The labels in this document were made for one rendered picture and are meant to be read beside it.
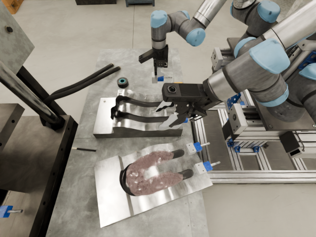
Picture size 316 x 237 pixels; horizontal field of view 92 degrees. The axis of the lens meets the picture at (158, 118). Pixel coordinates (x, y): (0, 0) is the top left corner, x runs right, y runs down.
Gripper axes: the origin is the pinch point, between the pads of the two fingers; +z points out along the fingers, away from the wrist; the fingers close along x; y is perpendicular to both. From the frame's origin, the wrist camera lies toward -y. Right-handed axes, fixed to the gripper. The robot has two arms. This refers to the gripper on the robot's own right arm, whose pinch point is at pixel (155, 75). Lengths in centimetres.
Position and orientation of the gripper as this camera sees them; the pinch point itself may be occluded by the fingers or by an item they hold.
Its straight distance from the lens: 100.9
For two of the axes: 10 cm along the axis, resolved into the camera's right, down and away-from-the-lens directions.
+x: -0.3, -8.4, 5.4
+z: 0.0, 5.4, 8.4
